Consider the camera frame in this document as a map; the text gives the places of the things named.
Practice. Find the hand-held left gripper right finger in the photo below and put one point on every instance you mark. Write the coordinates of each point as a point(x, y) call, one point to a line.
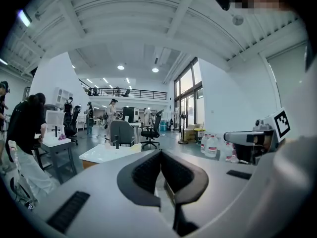
point(213, 172)

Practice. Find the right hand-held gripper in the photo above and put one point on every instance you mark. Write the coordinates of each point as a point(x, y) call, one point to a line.
point(271, 133)

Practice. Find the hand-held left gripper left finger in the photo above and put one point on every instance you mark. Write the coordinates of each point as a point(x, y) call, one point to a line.
point(104, 182)

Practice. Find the white sink basin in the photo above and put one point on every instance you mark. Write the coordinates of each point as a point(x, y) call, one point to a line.
point(104, 155)

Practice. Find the brown cardboard box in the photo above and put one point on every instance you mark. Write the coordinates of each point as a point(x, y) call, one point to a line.
point(189, 133)

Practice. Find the black standing fan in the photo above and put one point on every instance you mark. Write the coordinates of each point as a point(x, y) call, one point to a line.
point(183, 130)

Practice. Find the grey upholstered chair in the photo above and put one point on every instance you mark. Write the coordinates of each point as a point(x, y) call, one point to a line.
point(121, 133)

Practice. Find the grey desk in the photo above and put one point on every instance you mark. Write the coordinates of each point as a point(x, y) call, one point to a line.
point(57, 157)

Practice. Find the purple plastic item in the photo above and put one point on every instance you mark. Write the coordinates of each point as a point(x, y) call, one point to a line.
point(62, 137)

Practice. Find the white side table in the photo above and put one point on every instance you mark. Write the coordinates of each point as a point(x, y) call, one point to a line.
point(55, 141)

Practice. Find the black office chair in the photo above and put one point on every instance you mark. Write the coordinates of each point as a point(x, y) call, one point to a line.
point(73, 125)
point(151, 130)

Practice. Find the black box printer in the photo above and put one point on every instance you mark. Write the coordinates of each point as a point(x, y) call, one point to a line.
point(130, 114)

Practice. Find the white mesh cabinet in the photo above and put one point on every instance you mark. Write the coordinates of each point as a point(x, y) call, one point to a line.
point(55, 120)

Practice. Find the black mezzanine railing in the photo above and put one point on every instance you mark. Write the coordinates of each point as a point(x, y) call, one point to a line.
point(138, 93)

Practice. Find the round ceiling light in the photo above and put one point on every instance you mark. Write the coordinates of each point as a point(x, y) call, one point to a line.
point(155, 70)
point(120, 67)

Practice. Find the round smoke detector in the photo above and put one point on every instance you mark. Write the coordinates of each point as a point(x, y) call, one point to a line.
point(237, 20)

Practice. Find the ceiling strip light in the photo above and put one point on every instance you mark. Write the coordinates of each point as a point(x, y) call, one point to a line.
point(24, 17)

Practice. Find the white wall shelf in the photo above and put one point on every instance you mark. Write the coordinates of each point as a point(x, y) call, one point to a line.
point(63, 97)

